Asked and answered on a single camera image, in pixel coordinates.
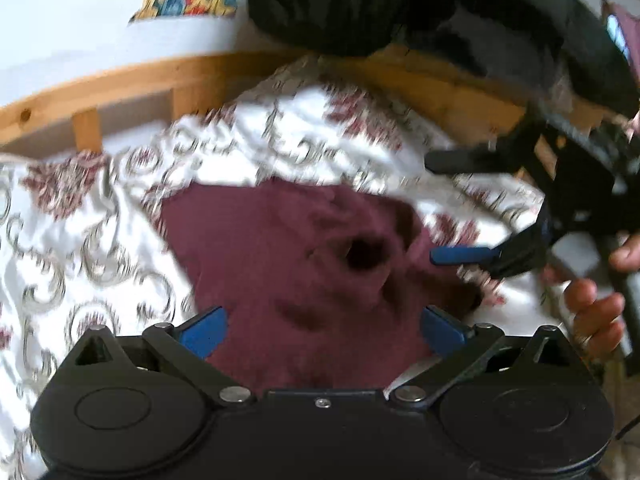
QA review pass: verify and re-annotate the white floral bedspread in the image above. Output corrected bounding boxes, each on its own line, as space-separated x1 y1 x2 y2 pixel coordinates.
0 55 566 480

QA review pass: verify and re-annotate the person's dark clothing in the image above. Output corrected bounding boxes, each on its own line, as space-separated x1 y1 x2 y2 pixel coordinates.
246 0 418 58

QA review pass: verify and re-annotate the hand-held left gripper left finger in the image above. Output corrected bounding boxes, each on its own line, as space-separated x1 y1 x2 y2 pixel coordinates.
72 306 253 408

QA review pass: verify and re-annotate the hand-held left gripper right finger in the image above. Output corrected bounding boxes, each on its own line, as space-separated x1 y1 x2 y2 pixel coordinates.
389 305 573 406

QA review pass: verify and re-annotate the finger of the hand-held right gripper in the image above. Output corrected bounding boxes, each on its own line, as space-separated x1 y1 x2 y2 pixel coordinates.
430 220 553 280
425 141 526 177

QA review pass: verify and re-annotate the maroon small garment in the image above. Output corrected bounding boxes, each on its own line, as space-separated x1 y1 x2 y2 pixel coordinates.
159 177 483 396

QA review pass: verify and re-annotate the person's right hand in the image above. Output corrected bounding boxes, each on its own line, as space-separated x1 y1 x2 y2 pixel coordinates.
564 232 640 356

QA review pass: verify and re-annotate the wooden bed frame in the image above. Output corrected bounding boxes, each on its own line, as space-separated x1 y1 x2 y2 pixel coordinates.
0 45 621 186

